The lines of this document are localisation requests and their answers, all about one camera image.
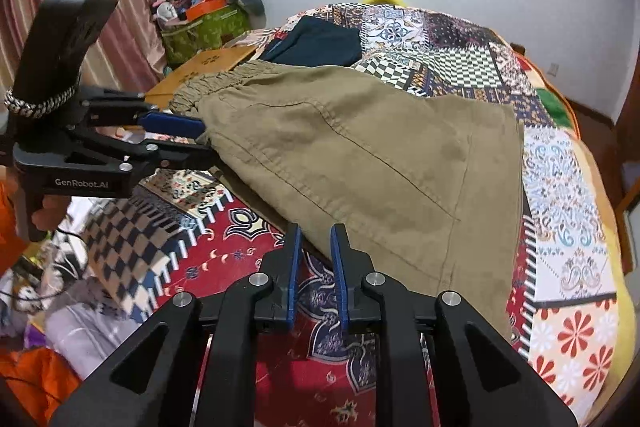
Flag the khaki pants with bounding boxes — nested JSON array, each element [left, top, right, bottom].
[[170, 61, 524, 335]]

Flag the orange left sleeve forearm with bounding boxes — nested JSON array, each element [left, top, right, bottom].
[[0, 167, 28, 274]]

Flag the person's left hand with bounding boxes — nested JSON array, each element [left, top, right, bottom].
[[32, 195, 72, 232]]

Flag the patchwork quilt bedspread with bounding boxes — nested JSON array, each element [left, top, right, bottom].
[[84, 4, 634, 426]]

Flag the green storage box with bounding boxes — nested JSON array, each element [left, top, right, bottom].
[[160, 4, 250, 66]]

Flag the wooden board with flowers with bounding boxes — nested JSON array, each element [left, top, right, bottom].
[[145, 46, 256, 109]]

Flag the orange box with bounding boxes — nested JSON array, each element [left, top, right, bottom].
[[186, 0, 228, 22]]

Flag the dark navy folded garment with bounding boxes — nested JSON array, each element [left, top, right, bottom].
[[260, 16, 361, 67]]

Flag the wall socket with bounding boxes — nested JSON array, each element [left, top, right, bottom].
[[548, 63, 559, 77]]

